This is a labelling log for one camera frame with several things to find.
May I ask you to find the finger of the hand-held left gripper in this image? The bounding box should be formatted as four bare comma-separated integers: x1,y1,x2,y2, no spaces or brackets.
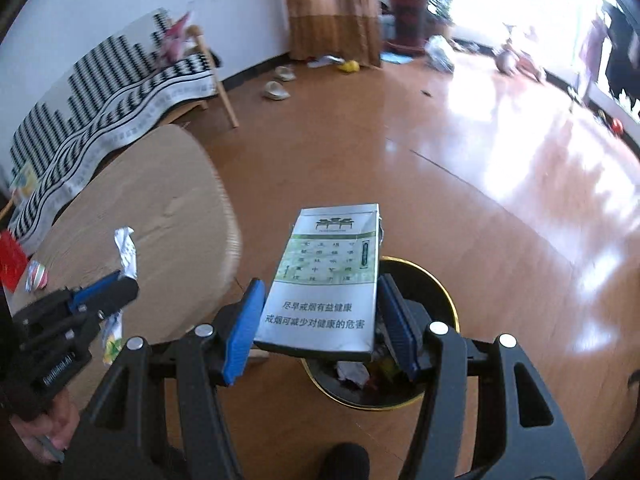
67,270,123,306
75,277,140,321

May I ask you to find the clothes rack with clothes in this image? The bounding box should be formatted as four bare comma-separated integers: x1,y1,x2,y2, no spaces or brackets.
567,0,640,121

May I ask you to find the red plant pot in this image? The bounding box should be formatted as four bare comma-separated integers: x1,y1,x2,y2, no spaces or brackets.
385,0,431,53

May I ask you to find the dark round object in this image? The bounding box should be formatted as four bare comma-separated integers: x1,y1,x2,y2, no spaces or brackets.
320,442,371,480

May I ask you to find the crumpled white paper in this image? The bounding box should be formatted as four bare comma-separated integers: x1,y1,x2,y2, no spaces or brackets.
335,360,371,390

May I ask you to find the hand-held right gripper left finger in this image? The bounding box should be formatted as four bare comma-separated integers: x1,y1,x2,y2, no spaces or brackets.
62,278,266,480

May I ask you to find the red packet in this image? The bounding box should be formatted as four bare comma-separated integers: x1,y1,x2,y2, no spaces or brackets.
0,231,30,292

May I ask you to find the silver foil wrapper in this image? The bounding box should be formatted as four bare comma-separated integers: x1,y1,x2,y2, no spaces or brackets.
113,226,139,282

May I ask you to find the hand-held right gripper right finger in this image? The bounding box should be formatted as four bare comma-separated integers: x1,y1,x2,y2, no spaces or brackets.
377,274,586,480

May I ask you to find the small crumpled wrapper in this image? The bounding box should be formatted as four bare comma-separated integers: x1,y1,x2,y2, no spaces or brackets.
24,260,49,292

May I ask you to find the green yellow wrapper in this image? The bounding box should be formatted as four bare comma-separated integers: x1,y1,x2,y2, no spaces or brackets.
102,310,124,367

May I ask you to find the wooden sofa frame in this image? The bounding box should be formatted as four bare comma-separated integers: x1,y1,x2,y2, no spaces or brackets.
165,24,241,129

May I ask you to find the person's left hand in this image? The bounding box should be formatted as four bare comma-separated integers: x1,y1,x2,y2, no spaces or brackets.
10,390,81,463

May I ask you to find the grey plastic bag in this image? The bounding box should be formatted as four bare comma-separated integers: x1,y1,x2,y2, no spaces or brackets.
424,35,457,73

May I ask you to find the pink cushion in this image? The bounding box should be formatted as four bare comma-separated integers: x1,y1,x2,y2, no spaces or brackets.
154,10,197,63

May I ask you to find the round wooden table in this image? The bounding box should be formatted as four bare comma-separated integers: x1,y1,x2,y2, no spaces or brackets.
10,124,244,411

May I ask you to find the silver green cigarette box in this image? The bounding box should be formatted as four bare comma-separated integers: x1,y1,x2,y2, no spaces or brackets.
253,203,382,362

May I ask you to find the brown curtain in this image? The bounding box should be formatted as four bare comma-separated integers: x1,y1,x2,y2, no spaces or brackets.
281,0,384,69

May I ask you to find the black gold-rimmed trash bin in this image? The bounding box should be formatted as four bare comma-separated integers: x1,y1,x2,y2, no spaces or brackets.
300,256,460,411

